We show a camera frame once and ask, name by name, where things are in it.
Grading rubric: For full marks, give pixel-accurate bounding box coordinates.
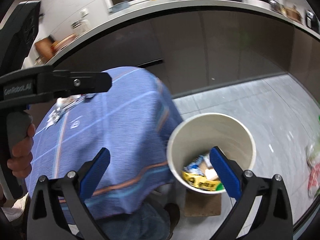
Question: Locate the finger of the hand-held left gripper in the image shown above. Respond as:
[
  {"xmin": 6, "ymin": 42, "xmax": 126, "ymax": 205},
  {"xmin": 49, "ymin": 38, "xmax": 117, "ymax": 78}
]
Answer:
[{"xmin": 37, "ymin": 70, "xmax": 112, "ymax": 100}]

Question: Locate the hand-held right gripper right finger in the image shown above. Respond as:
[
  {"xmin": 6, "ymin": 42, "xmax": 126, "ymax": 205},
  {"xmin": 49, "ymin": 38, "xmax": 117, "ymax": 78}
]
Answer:
[{"xmin": 209, "ymin": 146, "xmax": 294, "ymax": 240}]

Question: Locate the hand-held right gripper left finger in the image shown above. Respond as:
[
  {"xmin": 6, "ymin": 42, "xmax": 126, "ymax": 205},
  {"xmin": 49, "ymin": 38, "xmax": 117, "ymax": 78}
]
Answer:
[{"xmin": 26, "ymin": 147, "xmax": 111, "ymax": 240}]

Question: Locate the yellow snack packet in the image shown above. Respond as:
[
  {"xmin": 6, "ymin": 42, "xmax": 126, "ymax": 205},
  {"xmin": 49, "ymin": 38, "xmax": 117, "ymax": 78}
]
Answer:
[{"xmin": 182, "ymin": 170, "xmax": 220, "ymax": 191}]

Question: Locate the blue and white packet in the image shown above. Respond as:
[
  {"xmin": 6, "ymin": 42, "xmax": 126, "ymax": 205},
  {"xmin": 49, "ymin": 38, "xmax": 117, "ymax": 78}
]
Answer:
[{"xmin": 184, "ymin": 154, "xmax": 210, "ymax": 175}]

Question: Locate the white paper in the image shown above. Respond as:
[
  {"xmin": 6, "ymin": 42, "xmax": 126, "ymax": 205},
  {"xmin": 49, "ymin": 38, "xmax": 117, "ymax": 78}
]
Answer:
[{"xmin": 47, "ymin": 94, "xmax": 97, "ymax": 128}]

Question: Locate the white trash bin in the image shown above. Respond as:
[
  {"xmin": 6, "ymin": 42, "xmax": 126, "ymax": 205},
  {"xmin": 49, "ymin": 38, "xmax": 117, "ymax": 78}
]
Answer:
[{"xmin": 167, "ymin": 113, "xmax": 257, "ymax": 195}]

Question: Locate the person's left hand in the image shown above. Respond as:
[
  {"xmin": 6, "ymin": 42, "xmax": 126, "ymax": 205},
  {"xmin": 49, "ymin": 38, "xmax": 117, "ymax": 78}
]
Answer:
[{"xmin": 7, "ymin": 124, "xmax": 36, "ymax": 178}]

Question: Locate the brown cardboard sheet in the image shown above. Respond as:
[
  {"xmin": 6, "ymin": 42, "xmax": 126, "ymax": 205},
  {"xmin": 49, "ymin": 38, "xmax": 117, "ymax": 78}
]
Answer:
[{"xmin": 184, "ymin": 189, "xmax": 222, "ymax": 217}]

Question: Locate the pink plastic basket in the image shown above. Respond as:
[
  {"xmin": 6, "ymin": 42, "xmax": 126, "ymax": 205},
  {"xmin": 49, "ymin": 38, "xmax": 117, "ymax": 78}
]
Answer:
[{"xmin": 51, "ymin": 34, "xmax": 77, "ymax": 52}]

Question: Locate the blue checked tablecloth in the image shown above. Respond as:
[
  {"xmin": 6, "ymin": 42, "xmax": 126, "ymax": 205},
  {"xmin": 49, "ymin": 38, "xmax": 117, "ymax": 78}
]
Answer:
[{"xmin": 25, "ymin": 66, "xmax": 184, "ymax": 217}]

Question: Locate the wooden cutting board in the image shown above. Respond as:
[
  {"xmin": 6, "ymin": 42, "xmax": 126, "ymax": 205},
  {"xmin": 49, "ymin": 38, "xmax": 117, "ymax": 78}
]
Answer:
[{"xmin": 35, "ymin": 39, "xmax": 54, "ymax": 58}]

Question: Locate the glass electric kettle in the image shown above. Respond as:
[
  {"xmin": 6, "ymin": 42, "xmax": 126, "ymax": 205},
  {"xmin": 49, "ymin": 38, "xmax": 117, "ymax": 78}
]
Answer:
[{"xmin": 71, "ymin": 17, "xmax": 90, "ymax": 34}]

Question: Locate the person's leg in jeans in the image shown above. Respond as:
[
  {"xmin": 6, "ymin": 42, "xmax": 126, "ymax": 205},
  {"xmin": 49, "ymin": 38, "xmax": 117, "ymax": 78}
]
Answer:
[{"xmin": 96, "ymin": 201, "xmax": 175, "ymax": 240}]

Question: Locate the blue basin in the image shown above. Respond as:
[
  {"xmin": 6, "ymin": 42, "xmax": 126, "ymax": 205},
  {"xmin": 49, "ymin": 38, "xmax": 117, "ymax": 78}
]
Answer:
[{"xmin": 109, "ymin": 2, "xmax": 130, "ymax": 13}]

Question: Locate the plastic bag with red print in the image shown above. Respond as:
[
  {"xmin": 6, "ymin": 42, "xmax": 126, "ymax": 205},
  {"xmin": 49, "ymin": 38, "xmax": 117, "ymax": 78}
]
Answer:
[{"xmin": 306, "ymin": 115, "xmax": 320, "ymax": 199}]

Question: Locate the grey kitchen cabinet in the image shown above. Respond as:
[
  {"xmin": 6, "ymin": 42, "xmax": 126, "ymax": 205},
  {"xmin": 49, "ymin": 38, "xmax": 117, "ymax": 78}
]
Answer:
[{"xmin": 45, "ymin": 2, "xmax": 320, "ymax": 100}]

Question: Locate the wooden steamer pot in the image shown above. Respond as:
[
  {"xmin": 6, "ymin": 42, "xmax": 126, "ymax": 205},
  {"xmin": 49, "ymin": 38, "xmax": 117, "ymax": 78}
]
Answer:
[{"xmin": 284, "ymin": 5, "xmax": 302, "ymax": 22}]

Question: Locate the steel kettle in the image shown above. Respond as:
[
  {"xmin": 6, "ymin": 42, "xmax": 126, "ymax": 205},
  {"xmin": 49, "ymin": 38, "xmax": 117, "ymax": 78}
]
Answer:
[{"xmin": 269, "ymin": 0, "xmax": 282, "ymax": 12}]

